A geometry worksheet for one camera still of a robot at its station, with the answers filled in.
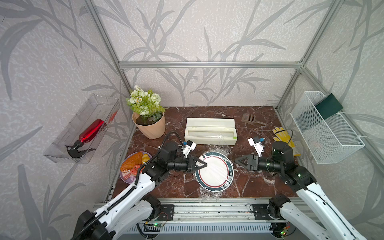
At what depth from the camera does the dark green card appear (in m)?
0.69

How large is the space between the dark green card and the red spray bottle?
3.36 feet

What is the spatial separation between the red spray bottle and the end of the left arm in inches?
11.4

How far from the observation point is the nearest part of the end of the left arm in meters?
0.58

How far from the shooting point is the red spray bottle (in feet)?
1.95
